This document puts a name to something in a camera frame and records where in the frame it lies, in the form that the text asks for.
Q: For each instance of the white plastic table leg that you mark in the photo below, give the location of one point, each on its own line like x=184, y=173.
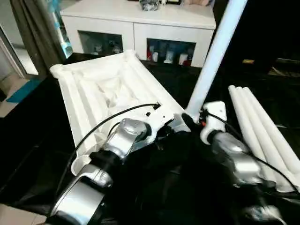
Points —
x=211, y=65
x=249, y=105
x=260, y=105
x=239, y=105

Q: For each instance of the white plastic table top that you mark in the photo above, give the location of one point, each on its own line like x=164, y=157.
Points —
x=93, y=89

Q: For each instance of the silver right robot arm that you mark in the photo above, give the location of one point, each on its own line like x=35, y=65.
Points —
x=234, y=150

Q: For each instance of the black mat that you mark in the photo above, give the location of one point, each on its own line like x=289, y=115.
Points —
x=175, y=175

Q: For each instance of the red box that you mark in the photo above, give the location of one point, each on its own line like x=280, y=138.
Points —
x=190, y=63

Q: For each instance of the white jar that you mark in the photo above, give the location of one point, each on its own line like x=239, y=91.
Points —
x=169, y=56
x=183, y=58

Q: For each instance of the white cup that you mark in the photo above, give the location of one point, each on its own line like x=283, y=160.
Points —
x=155, y=56

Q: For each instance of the red bottle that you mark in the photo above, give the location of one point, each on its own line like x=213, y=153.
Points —
x=150, y=52

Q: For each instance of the dark low furniture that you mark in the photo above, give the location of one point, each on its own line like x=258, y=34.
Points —
x=286, y=70

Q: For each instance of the black cabinet with gold label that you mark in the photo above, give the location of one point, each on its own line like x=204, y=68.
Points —
x=257, y=35

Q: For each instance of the small white figurine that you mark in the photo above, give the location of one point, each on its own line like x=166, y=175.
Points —
x=97, y=49

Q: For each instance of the pink plush toy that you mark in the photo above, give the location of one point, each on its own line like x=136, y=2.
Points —
x=197, y=2

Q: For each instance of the white display cabinet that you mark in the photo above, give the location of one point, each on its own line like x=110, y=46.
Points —
x=131, y=16

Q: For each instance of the tiny white figure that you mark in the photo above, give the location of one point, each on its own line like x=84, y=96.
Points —
x=163, y=2

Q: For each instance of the dark grey figurine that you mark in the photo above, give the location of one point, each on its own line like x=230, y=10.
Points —
x=150, y=5

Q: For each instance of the light blue rack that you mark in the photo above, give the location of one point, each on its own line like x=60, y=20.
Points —
x=66, y=47

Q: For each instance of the teal floor mat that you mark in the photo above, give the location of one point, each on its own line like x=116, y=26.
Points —
x=23, y=91

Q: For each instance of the grey curtain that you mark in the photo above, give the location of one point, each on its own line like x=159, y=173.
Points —
x=35, y=35

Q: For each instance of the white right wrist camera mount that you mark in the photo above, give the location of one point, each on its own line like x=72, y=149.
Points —
x=215, y=122

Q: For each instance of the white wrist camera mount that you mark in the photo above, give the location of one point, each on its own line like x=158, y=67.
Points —
x=215, y=122
x=157, y=119

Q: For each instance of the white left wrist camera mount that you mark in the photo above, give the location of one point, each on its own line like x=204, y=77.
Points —
x=157, y=119

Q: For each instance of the grey door frame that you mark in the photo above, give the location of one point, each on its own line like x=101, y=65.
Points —
x=21, y=68

